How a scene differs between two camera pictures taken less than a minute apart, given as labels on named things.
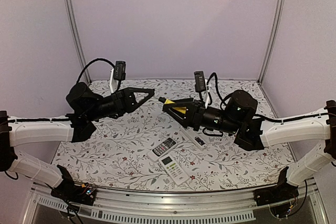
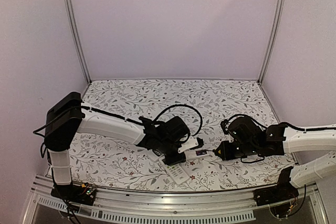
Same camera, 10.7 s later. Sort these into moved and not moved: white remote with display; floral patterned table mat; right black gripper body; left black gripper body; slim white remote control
Moved: slim white remote control; left black gripper body; right black gripper body
Not moved: floral patterned table mat; white remote with display
